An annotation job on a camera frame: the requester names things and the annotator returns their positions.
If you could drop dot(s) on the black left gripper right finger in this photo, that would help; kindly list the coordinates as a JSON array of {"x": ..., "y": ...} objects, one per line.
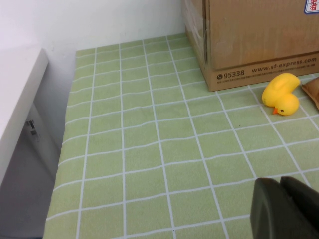
[{"x": 304, "y": 199}]

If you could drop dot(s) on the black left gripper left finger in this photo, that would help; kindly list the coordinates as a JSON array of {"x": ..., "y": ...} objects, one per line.
[{"x": 269, "y": 214}]

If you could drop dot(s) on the yellow rubber duck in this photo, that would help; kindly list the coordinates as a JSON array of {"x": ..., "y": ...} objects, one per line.
[{"x": 281, "y": 95}]

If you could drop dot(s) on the brown snack packet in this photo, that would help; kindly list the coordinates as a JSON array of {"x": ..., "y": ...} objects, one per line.
[{"x": 312, "y": 90}]

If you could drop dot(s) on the green checked tablecloth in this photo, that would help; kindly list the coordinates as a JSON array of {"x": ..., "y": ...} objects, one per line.
[{"x": 149, "y": 149}]

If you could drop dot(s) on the cardboard box with sf-express print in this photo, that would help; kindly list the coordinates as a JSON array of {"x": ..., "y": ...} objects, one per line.
[{"x": 249, "y": 37}]

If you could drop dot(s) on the red and blue box label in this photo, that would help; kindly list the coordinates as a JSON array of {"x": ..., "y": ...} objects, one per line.
[{"x": 312, "y": 6}]

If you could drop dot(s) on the small barcode sticker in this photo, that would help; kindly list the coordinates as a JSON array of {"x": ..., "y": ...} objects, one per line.
[
  {"x": 35, "y": 135},
  {"x": 30, "y": 124}
]

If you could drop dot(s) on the white desk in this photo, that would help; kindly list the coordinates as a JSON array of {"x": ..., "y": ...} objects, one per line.
[{"x": 17, "y": 99}]

